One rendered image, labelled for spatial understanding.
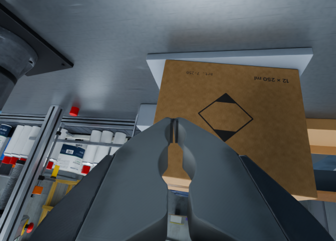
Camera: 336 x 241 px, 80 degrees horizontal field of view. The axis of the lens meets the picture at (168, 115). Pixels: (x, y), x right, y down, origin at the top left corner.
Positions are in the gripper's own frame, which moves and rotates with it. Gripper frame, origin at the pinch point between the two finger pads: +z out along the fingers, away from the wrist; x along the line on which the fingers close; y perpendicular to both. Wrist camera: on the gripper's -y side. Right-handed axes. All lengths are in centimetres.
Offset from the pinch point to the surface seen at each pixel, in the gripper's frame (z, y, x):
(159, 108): 26.9, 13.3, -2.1
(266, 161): 16.7, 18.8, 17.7
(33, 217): 296, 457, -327
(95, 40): 40.7, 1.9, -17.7
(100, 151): 60, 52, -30
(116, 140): 63, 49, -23
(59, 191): 359, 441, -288
